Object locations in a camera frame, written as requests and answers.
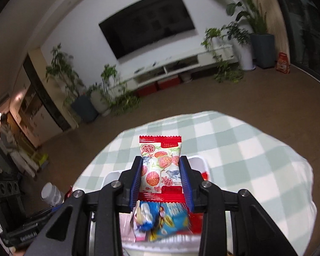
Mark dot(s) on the tall plant dark pot right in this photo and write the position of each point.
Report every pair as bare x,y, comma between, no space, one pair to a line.
263,42

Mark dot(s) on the pink pororo snack packet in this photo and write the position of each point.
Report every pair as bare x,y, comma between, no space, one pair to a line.
128,233

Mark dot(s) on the plant in white pot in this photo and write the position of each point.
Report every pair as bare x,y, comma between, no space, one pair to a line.
240,40
97,97

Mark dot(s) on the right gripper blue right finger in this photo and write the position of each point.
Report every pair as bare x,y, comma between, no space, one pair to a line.
185,173

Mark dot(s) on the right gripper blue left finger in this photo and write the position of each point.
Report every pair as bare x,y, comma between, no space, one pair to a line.
136,181

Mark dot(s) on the blue shutiao chips bag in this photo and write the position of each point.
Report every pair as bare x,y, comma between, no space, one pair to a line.
173,217

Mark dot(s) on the wall mounted black television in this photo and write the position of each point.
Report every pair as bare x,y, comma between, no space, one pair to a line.
143,23

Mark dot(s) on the red paper bag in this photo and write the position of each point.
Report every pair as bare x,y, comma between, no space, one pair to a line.
282,64

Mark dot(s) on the white plastic tray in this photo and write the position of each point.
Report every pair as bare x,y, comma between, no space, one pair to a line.
183,242

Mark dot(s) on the red storage box left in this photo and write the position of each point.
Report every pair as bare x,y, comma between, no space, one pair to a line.
146,90

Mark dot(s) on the blue cake snack packet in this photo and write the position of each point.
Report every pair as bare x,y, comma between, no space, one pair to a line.
145,216

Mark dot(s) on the red white lychee candy packet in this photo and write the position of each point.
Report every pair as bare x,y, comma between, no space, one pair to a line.
160,172

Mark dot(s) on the red storage box right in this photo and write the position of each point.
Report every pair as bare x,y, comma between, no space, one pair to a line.
168,82

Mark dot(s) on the white plastic bucket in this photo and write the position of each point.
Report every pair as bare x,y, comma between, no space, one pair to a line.
51,195

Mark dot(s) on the tall plant dark pot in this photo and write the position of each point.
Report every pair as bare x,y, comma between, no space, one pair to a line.
263,42
76,101

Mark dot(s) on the plant in white pot left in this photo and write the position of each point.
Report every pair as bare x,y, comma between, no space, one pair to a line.
97,97

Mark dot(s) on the red snack bag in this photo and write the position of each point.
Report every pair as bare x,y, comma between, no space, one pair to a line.
196,219

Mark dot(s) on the person in white clothes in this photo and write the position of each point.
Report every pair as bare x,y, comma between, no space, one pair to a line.
18,155

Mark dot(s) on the tall plant dark pot left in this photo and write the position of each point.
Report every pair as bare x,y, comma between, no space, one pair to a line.
76,101

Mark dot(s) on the plant in white pot right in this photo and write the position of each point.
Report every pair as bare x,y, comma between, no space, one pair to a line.
240,40

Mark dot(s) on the trailing vine plant right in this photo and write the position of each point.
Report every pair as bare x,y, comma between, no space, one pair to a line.
224,72

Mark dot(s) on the green broom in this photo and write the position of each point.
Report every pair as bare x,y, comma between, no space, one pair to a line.
40,158

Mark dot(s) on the white wall cabinet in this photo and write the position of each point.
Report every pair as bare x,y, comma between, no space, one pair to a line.
29,112

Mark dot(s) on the green checkered tablecloth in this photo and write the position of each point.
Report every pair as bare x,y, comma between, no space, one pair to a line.
239,156

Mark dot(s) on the red storage box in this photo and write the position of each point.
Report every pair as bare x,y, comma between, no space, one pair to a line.
168,82
146,90

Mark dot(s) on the vine plant on stand left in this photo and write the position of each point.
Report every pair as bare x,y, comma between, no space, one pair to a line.
115,91

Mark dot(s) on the beige curtain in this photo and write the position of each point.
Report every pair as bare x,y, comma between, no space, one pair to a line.
275,24

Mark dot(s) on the white tv console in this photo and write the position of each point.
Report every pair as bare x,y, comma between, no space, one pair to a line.
196,59

